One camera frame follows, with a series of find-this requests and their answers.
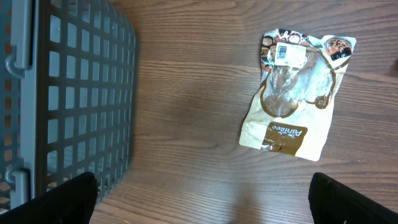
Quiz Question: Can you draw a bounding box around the beige brown bread bag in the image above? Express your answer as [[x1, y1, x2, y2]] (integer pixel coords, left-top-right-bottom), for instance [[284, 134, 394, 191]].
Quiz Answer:
[[239, 29, 357, 161]]

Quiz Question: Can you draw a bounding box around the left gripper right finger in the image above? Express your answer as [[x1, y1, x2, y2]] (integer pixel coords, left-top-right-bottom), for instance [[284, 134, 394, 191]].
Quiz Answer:
[[308, 172, 397, 224]]

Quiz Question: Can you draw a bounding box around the grey plastic mesh basket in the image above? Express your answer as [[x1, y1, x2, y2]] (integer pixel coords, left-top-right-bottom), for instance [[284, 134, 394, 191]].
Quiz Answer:
[[1, 0, 139, 213]]

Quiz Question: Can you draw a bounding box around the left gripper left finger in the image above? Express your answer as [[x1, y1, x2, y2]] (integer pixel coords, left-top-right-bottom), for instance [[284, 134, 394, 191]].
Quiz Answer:
[[1, 172, 98, 224]]

